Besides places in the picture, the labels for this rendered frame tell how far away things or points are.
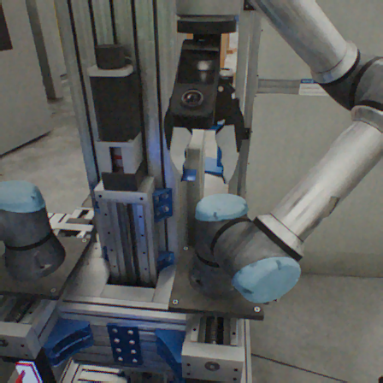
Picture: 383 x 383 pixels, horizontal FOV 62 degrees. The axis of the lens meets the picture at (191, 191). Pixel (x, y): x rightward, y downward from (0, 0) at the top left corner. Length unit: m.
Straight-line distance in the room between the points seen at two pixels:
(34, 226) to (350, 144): 0.71
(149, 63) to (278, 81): 1.08
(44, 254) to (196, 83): 0.67
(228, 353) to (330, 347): 1.38
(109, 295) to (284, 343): 1.30
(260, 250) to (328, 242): 1.71
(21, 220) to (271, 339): 1.57
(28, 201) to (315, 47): 0.69
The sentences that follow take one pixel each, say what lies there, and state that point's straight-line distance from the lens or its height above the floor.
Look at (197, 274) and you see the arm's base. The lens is 0.80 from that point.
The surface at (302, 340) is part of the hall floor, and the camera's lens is 2.08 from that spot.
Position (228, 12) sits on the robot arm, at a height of 1.64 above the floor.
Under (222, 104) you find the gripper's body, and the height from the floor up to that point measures 1.54.
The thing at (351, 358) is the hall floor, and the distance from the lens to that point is 2.11.
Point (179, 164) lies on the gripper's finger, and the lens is 0.45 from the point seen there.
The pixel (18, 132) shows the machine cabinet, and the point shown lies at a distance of 4.67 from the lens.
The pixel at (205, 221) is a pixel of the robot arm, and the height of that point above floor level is 1.24.
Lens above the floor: 1.65
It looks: 31 degrees down
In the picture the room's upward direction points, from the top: straight up
